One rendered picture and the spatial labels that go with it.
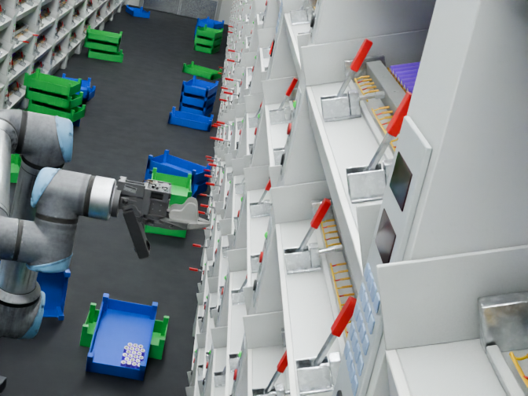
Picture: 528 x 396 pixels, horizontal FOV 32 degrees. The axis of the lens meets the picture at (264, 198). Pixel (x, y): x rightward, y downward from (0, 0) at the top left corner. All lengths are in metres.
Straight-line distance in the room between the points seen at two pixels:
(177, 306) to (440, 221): 3.41
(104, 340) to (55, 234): 1.43
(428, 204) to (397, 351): 0.08
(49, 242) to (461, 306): 1.56
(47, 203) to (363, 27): 1.01
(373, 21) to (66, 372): 2.33
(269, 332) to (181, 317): 2.50
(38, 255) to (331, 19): 1.04
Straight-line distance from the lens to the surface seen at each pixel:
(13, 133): 2.47
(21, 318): 2.83
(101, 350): 3.37
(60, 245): 2.01
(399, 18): 1.18
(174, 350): 3.53
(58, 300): 3.67
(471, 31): 0.47
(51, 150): 2.52
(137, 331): 3.44
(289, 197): 1.21
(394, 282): 0.50
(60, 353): 3.41
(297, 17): 1.70
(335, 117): 1.00
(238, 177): 2.65
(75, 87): 5.98
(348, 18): 1.17
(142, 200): 2.00
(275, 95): 1.90
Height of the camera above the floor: 1.67
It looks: 18 degrees down
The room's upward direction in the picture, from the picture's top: 12 degrees clockwise
